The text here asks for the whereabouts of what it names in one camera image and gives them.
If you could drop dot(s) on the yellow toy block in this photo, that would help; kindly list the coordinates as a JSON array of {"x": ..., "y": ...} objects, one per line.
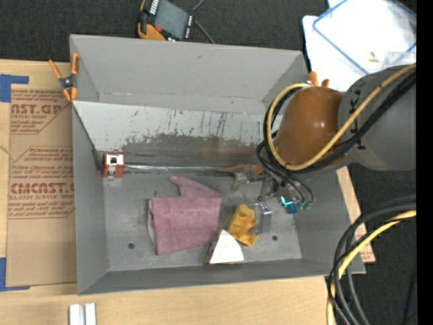
[{"x": 241, "y": 223}]

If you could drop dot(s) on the pink oven mitt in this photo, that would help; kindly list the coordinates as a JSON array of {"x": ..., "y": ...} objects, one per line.
[{"x": 186, "y": 218}]

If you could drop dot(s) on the white wedge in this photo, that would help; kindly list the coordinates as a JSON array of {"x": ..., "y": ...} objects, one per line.
[{"x": 226, "y": 250}]

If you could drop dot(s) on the grey metal bin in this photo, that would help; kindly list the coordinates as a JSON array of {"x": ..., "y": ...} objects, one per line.
[{"x": 189, "y": 76}]

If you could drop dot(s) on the clear long rod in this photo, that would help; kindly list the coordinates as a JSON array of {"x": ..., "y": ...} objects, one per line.
[{"x": 176, "y": 169}]

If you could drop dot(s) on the brown cardboard board, red print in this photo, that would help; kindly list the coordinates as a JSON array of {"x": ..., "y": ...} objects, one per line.
[{"x": 37, "y": 222}]

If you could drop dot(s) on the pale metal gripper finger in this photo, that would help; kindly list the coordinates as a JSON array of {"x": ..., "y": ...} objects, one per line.
[
  {"x": 242, "y": 178},
  {"x": 265, "y": 220}
]

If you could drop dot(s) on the orange and white small box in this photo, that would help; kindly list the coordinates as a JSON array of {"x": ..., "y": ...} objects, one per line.
[{"x": 113, "y": 166}]

